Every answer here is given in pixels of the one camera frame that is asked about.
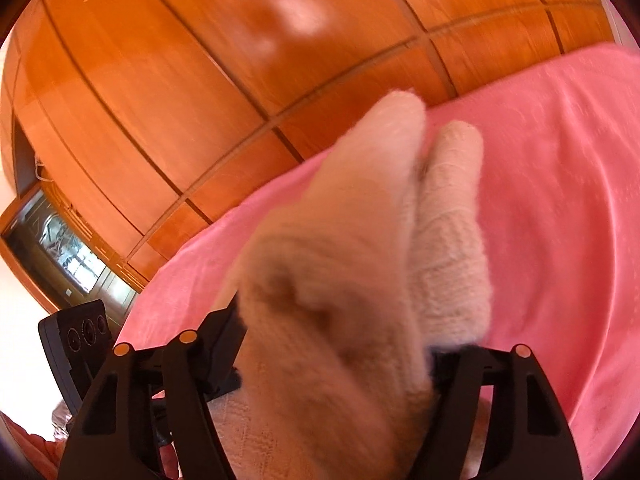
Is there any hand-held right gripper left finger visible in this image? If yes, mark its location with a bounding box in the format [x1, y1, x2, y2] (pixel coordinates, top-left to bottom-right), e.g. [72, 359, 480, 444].
[57, 305, 248, 480]

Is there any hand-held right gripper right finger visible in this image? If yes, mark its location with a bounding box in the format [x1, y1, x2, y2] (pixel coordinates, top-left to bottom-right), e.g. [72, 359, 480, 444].
[407, 344, 584, 480]

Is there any cream knitted sweater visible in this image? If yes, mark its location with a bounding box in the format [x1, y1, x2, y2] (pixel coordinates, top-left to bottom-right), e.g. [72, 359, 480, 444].
[207, 89, 493, 480]

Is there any dark mirror panel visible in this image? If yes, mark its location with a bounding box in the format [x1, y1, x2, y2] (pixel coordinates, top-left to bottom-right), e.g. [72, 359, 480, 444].
[2, 187, 138, 311]

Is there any pink blanket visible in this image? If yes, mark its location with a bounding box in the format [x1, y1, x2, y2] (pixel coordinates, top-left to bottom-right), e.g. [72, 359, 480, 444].
[120, 42, 640, 480]

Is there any wooden wardrobe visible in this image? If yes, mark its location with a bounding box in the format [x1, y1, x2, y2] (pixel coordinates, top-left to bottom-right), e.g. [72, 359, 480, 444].
[0, 0, 621, 306]

